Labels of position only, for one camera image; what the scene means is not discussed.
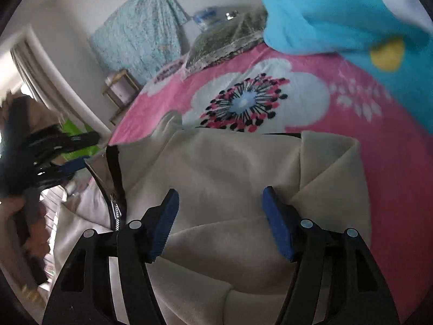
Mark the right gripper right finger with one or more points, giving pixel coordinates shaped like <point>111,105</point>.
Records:
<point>358,291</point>

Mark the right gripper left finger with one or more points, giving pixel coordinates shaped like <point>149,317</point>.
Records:
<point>82,292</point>

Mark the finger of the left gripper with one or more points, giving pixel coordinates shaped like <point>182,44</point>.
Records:
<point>52,175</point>
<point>64,143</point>

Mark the beige zip-up hooded jacket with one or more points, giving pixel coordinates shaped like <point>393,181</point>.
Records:
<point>220,264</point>

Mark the person in beige jacket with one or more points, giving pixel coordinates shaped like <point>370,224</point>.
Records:
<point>25,269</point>

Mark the wooden side stand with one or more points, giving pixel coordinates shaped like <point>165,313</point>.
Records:
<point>119,112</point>

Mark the teal floral hanging cloth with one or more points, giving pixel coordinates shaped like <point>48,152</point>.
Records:
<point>140,36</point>

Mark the pink floral fleece blanket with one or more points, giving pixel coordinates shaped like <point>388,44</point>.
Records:
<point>263,92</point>

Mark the dark patterned plastic-wrapped bundle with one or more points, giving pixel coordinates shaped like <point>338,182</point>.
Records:
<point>225,41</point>

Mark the blue cartoon pillow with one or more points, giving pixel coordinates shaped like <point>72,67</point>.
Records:
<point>389,39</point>

